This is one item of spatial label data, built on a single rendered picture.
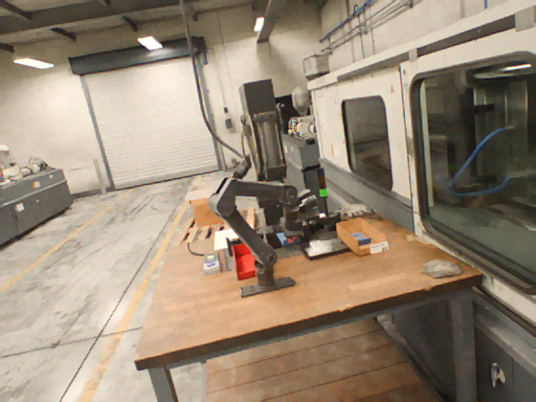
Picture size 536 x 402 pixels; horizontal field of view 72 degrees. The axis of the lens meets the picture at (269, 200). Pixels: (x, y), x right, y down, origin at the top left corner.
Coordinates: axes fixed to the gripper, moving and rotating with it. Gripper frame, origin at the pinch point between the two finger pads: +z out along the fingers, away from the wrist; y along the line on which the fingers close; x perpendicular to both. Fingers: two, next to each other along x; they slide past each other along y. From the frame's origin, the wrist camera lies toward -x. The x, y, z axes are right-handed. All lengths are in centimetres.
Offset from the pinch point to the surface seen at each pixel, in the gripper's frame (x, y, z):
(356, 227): -34.6, 10.7, 14.1
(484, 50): -52, -7, -73
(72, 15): 237, 793, 137
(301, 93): -138, 416, 174
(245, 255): 17.7, 12.8, 19.9
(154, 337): 54, -30, -4
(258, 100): -1, 55, -33
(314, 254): -8.9, -3.7, 7.3
